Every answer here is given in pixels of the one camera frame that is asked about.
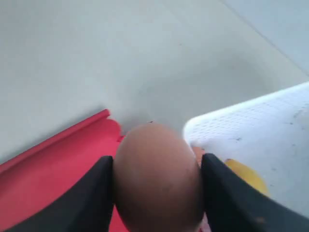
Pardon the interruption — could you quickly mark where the red table cloth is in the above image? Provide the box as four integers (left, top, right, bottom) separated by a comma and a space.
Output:
0, 110, 129, 232

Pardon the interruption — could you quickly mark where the white woven plastic basket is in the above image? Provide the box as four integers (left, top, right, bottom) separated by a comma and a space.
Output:
183, 83, 309, 216

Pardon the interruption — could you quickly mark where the brown egg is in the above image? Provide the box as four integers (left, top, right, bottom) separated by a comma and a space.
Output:
113, 123, 203, 232

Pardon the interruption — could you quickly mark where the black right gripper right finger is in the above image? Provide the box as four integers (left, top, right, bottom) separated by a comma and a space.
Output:
201, 153, 309, 232

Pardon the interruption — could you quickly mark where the yellow lemon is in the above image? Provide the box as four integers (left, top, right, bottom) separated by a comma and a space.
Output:
225, 159, 268, 196

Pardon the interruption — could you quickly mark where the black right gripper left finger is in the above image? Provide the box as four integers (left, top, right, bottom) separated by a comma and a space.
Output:
8, 156, 113, 232

